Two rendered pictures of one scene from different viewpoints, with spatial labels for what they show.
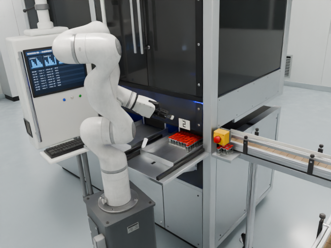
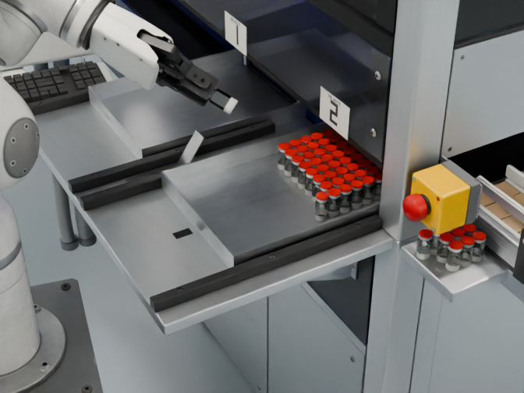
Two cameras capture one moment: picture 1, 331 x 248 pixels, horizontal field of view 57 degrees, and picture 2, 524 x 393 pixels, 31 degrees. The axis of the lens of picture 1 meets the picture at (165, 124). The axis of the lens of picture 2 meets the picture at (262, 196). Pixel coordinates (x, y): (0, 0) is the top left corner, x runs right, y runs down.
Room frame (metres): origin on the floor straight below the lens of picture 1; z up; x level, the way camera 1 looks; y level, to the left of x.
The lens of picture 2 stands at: (0.41, -0.39, 1.80)
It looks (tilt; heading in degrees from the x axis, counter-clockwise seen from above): 36 degrees down; 17
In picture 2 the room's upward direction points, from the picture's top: straight up
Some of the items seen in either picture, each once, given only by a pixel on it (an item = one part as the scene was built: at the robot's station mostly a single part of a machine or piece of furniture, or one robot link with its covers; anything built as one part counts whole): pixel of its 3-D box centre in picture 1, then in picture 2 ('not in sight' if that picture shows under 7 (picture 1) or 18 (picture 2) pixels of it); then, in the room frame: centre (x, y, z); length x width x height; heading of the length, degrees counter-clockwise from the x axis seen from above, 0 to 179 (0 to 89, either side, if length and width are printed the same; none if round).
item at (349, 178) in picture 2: (184, 140); (330, 171); (1.70, -0.11, 0.91); 0.18 x 0.02 x 0.05; 47
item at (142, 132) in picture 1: (137, 133); (196, 101); (1.87, 0.20, 0.90); 0.34 x 0.26 x 0.04; 137
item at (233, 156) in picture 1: (227, 153); (461, 259); (1.57, -0.36, 0.87); 0.14 x 0.13 x 0.02; 137
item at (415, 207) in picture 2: (217, 139); (418, 207); (1.52, -0.28, 0.99); 0.04 x 0.04 x 0.04; 47
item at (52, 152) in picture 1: (75, 143); (12, 92); (1.92, 0.64, 0.82); 0.40 x 0.14 x 0.02; 129
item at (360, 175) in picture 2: (186, 139); (341, 168); (1.72, -0.13, 0.90); 0.18 x 0.02 x 0.05; 47
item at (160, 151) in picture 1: (175, 147); (286, 189); (1.64, -0.05, 0.90); 0.34 x 0.26 x 0.04; 137
